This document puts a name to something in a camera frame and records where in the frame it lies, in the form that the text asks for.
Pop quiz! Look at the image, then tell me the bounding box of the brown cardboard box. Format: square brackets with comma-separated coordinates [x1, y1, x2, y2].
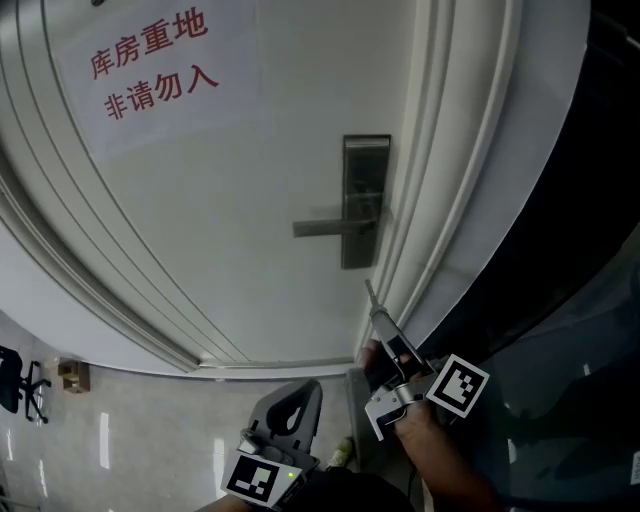
[56, 356, 92, 396]

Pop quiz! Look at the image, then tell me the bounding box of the person's yellowish shoe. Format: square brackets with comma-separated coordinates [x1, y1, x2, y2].
[326, 436, 359, 470]

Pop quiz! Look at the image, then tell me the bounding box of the person's right hand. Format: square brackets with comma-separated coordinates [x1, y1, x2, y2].
[356, 338, 399, 397]

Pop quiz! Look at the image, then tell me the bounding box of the dark metal door handle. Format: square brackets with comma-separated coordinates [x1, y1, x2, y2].
[292, 215, 380, 239]

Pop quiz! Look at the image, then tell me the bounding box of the white paper sign red print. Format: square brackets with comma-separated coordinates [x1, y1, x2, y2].
[53, 0, 269, 169]

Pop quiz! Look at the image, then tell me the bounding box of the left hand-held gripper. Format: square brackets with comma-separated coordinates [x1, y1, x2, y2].
[219, 378, 324, 512]

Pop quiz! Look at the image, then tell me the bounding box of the person's dark clothing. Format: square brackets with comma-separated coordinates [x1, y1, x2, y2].
[277, 468, 417, 512]

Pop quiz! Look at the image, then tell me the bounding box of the dark glass partition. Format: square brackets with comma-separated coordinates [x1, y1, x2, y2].
[414, 0, 640, 512]

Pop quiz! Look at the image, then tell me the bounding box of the person's right forearm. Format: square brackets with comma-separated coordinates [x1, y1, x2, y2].
[393, 399, 504, 512]

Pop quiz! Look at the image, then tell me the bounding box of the white door with sign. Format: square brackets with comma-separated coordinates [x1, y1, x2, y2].
[42, 0, 426, 365]

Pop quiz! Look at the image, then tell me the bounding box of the person's left forearm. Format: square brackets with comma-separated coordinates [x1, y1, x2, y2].
[193, 493, 246, 512]

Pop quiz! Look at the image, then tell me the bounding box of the black office chair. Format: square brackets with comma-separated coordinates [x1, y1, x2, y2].
[0, 344, 53, 425]

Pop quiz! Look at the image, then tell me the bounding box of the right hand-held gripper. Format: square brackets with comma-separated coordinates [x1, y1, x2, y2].
[363, 305, 491, 442]

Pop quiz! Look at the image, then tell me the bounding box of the dark metal lock plate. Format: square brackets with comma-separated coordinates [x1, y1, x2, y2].
[341, 133, 393, 271]

